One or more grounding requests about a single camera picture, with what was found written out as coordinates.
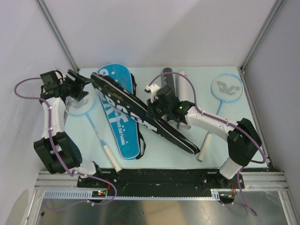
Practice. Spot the black shuttlecock tube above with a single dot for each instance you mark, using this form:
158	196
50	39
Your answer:
167	80

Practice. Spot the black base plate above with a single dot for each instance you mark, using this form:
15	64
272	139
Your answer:
162	182

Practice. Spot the aluminium frame rail front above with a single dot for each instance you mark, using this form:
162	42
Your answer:
65	187

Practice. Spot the left circuit board with wires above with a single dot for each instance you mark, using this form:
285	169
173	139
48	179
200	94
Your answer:
101	193

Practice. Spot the blue racket bag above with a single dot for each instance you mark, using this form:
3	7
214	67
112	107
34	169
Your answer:
129	140

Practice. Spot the black racket bag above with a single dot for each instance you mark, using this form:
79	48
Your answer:
127	103

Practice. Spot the left frame post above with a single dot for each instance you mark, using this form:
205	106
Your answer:
57	33

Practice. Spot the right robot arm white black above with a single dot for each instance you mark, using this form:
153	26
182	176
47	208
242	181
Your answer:
241	137

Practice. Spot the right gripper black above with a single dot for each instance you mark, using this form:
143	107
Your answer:
152	112

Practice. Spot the light blue racket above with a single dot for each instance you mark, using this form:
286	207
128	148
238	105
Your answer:
83	107
226	88

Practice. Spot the circuit board with wires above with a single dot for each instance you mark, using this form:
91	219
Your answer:
101	193
228	199

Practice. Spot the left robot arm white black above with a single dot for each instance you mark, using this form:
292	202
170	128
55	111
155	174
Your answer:
56	149

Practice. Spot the white shuttlecock tube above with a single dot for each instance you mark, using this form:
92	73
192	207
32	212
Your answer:
182	93

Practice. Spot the frame post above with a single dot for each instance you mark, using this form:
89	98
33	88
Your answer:
262	33
57	33

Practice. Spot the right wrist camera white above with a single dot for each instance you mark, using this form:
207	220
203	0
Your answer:
152	89

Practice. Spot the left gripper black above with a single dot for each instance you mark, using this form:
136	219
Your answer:
78	84

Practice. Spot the right circuit board with wires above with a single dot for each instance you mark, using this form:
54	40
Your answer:
228	199

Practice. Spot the right frame post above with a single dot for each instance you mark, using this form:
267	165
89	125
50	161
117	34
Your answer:
262	33

